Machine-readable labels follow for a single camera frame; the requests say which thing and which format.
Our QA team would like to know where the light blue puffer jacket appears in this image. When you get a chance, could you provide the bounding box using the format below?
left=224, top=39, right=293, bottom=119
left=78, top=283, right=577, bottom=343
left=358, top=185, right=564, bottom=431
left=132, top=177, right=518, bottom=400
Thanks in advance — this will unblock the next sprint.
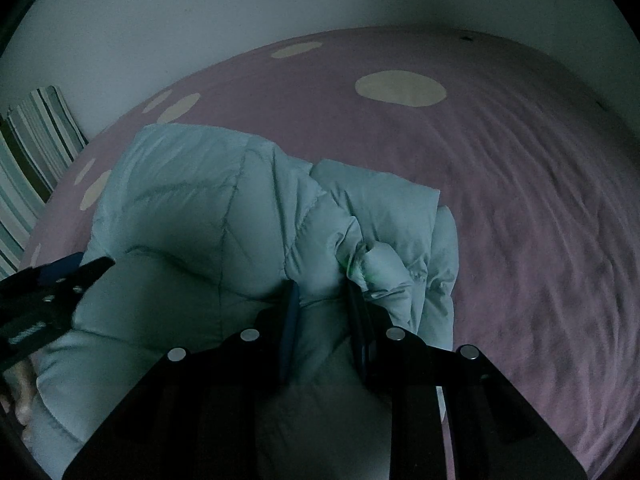
left=30, top=124, right=460, bottom=480

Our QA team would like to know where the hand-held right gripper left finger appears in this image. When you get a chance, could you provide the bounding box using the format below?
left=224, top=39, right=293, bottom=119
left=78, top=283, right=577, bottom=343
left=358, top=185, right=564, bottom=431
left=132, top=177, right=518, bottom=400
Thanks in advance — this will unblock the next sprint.
left=60, top=280, right=302, bottom=480

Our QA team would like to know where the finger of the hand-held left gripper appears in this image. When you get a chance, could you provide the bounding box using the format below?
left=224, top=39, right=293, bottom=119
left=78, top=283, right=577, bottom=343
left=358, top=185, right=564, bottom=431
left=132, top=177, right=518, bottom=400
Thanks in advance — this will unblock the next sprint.
left=42, top=256, right=117, bottom=311
left=0, top=254, right=85, bottom=292

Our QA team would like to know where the striped pillow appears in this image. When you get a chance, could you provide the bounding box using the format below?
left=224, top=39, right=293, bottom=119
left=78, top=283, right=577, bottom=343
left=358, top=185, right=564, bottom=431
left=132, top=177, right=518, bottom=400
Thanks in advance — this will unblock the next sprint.
left=0, top=86, right=90, bottom=281

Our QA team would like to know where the pink spotted blanket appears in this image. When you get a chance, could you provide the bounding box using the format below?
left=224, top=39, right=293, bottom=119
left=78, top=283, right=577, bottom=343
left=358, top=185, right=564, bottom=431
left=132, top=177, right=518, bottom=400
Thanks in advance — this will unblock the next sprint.
left=20, top=25, right=640, bottom=480

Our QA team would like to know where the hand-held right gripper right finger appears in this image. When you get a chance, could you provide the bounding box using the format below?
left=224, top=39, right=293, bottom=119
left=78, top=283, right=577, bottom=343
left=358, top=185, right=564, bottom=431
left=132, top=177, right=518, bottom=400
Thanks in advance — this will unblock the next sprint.
left=345, top=280, right=588, bottom=480

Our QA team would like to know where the person's left hand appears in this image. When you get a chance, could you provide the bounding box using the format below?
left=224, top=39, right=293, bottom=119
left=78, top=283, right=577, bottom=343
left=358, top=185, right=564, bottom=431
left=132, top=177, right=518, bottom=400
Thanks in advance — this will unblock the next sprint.
left=0, top=357, right=43, bottom=443

